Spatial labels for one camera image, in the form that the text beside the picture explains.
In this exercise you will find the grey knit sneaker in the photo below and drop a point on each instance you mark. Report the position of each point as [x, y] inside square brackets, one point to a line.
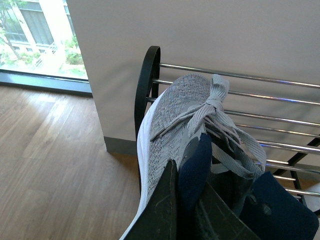
[218, 155]

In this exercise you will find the large glass window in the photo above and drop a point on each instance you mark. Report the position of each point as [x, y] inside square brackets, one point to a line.
[39, 48]

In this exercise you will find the black metal shoe rack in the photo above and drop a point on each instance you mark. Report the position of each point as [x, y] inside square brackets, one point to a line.
[194, 115]

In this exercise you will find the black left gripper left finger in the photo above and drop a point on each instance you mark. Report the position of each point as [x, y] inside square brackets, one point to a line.
[158, 221]

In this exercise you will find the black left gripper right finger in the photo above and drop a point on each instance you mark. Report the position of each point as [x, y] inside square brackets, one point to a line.
[214, 220]

